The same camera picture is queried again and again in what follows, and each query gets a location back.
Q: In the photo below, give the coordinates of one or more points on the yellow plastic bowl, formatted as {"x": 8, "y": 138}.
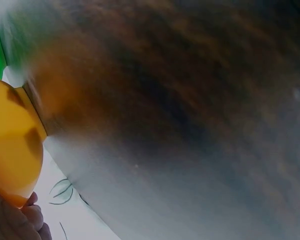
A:
{"x": 12, "y": 142}

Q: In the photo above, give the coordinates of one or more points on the person's left fingers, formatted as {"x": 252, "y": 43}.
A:
{"x": 36, "y": 220}

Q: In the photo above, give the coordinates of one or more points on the person's left hand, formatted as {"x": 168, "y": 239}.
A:
{"x": 7, "y": 222}

